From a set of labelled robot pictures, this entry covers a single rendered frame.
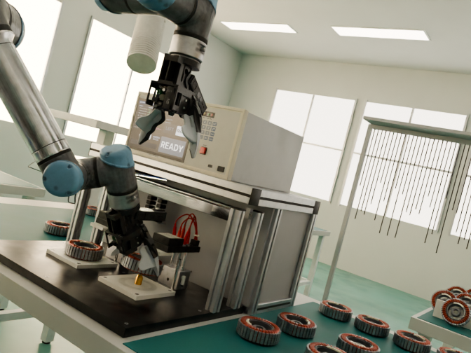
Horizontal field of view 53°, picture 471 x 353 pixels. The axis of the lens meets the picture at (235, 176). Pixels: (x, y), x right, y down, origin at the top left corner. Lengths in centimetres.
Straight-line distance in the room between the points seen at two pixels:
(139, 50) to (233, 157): 141
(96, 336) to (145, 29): 195
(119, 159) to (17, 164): 548
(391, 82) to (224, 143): 678
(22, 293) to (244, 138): 70
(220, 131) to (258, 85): 769
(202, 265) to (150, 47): 146
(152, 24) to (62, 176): 184
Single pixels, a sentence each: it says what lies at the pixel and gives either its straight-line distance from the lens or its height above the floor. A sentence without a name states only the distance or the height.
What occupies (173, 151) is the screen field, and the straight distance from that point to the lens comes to 147.
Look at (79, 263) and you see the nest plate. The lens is 144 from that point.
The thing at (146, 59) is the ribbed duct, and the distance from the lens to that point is 264.
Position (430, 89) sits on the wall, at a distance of 785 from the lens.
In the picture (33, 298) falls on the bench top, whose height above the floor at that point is 74.
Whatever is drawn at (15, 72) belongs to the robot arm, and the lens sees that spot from 107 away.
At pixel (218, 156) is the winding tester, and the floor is 117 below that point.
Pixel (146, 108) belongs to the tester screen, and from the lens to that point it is 159.
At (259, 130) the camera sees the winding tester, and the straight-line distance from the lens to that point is 143.
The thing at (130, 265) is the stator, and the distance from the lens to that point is 129.
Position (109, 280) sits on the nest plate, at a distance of 134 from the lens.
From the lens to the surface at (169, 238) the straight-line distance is 134.
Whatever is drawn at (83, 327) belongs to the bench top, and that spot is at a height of 74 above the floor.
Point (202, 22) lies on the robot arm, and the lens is 104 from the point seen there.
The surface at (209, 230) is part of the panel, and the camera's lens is 151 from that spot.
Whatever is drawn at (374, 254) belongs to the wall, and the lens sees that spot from 771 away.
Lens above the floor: 116
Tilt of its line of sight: 1 degrees down
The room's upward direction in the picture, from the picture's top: 15 degrees clockwise
